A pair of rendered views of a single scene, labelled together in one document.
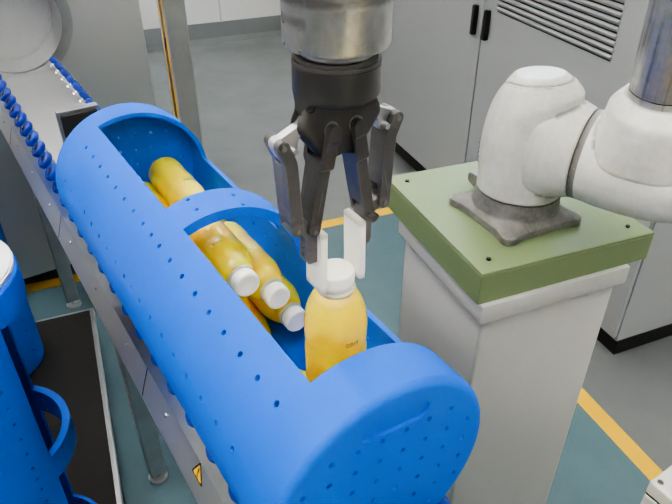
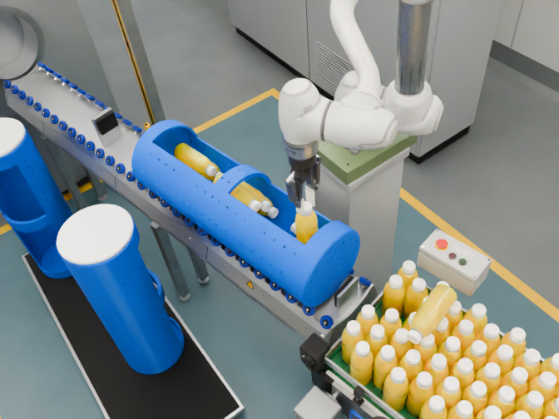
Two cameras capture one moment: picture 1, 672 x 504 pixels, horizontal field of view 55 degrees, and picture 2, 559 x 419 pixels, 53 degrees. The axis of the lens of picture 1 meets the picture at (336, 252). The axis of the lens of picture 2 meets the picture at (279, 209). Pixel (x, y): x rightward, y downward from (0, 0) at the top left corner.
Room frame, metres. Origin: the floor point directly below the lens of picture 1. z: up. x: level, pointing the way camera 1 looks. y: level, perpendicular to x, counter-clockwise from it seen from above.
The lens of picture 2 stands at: (-0.53, 0.25, 2.56)
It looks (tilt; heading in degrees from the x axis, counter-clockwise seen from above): 49 degrees down; 351
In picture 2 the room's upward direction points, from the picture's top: 7 degrees counter-clockwise
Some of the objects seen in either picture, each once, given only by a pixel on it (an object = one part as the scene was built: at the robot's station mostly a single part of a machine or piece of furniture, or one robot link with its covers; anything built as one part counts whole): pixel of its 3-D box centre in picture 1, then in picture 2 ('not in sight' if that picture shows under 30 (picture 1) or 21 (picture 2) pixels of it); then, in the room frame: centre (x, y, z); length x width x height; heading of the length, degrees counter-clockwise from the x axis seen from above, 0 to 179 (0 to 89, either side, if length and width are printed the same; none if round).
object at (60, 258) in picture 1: (55, 241); (66, 175); (2.07, 1.08, 0.31); 0.06 x 0.06 x 0.63; 33
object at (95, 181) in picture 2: not in sight; (86, 163); (2.14, 0.96, 0.31); 0.06 x 0.06 x 0.63; 33
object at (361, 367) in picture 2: not in sight; (361, 363); (0.16, -0.05, 0.99); 0.07 x 0.07 x 0.19
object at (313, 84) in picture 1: (336, 102); (302, 162); (0.53, 0.00, 1.49); 0.08 x 0.07 x 0.09; 123
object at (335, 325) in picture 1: (335, 343); (306, 228); (0.53, 0.00, 1.21); 0.07 x 0.07 x 0.19
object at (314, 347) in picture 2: not in sight; (316, 352); (0.25, 0.06, 0.95); 0.10 x 0.07 x 0.10; 123
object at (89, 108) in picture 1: (83, 137); (108, 127); (1.52, 0.64, 1.00); 0.10 x 0.04 x 0.15; 123
